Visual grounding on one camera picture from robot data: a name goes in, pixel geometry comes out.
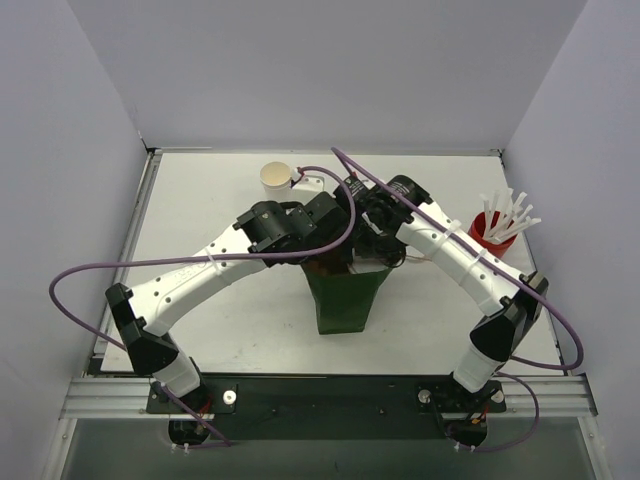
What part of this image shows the brown green paper bag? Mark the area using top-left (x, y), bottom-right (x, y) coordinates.
top-left (299, 254), bottom-right (431, 337)

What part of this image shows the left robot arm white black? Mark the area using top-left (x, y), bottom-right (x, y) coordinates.
top-left (105, 192), bottom-right (356, 412)

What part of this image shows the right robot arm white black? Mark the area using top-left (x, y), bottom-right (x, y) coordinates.
top-left (334, 175), bottom-right (549, 393)

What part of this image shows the red straw holder cup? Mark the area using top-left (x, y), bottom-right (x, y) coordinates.
top-left (467, 212), bottom-right (517, 261)

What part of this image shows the white wrapped straws bundle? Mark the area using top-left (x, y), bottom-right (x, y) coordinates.
top-left (480, 188), bottom-right (541, 245)

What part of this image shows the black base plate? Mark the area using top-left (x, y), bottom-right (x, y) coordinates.
top-left (145, 372), bottom-right (506, 442)

